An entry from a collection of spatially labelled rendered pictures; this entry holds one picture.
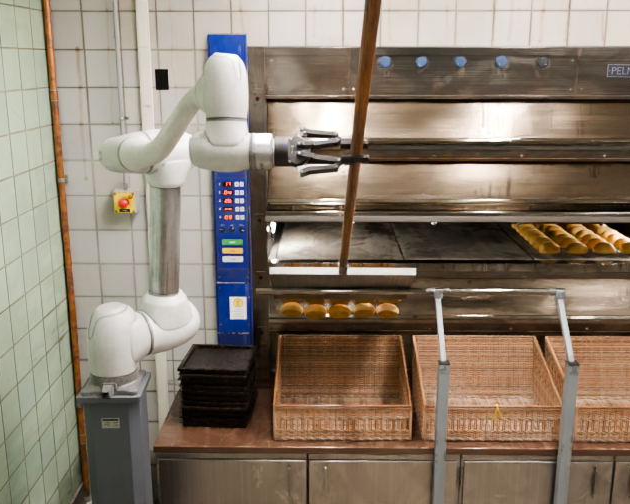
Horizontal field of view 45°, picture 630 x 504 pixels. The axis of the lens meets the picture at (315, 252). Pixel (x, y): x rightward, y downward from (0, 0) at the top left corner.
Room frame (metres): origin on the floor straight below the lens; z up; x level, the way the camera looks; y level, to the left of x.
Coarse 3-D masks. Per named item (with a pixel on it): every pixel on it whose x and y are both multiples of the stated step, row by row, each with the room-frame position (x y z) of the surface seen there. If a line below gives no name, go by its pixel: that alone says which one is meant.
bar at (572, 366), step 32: (256, 288) 2.88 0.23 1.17; (288, 288) 2.88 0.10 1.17; (320, 288) 2.88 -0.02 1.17; (352, 288) 2.88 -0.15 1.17; (384, 288) 2.88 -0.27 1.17; (416, 288) 2.88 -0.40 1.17; (448, 288) 2.88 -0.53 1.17; (480, 288) 2.88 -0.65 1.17; (512, 288) 2.88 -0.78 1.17; (544, 288) 2.87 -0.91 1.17; (448, 384) 2.64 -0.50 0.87; (576, 384) 2.64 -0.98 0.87
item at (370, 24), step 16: (368, 0) 1.39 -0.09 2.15; (368, 16) 1.42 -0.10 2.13; (368, 32) 1.46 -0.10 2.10; (368, 48) 1.50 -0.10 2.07; (368, 64) 1.55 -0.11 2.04; (368, 80) 1.61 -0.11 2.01; (368, 96) 1.67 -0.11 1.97; (352, 128) 1.80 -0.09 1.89; (352, 144) 1.86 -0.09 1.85; (352, 176) 2.00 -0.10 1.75; (352, 192) 2.09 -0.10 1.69; (352, 208) 2.20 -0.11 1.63; (352, 224) 2.33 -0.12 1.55
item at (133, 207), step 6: (114, 192) 3.19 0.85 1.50; (120, 192) 3.19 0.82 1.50; (126, 192) 3.19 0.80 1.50; (132, 192) 3.19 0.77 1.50; (138, 192) 3.24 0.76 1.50; (114, 198) 3.19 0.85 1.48; (120, 198) 3.19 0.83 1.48; (126, 198) 3.19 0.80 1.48; (132, 198) 3.19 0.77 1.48; (138, 198) 3.23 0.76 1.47; (114, 204) 3.19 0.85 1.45; (132, 204) 3.19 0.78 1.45; (138, 204) 3.23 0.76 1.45; (114, 210) 3.19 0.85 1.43; (120, 210) 3.19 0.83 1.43; (126, 210) 3.19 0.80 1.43; (132, 210) 3.19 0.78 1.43; (138, 210) 3.22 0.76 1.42
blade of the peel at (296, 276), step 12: (276, 276) 2.77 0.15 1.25; (288, 276) 2.77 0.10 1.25; (300, 276) 2.77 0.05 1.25; (312, 276) 2.77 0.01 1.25; (324, 276) 2.77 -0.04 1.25; (336, 276) 2.77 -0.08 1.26; (348, 276) 2.77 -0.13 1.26; (360, 276) 2.76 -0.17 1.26; (372, 276) 2.76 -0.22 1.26; (384, 276) 2.76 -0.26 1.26; (396, 276) 2.76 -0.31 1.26; (408, 276) 2.76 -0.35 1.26
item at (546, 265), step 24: (288, 264) 3.25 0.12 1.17; (312, 264) 3.25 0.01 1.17; (336, 264) 3.25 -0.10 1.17; (360, 264) 3.25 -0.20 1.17; (384, 264) 3.24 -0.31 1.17; (408, 264) 3.24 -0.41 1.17; (432, 264) 3.24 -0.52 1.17; (456, 264) 3.24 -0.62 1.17; (480, 264) 3.24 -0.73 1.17; (504, 264) 3.24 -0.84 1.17; (528, 264) 3.24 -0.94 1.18; (552, 264) 3.23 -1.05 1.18; (576, 264) 3.23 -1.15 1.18; (600, 264) 3.23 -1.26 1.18; (624, 264) 3.23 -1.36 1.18
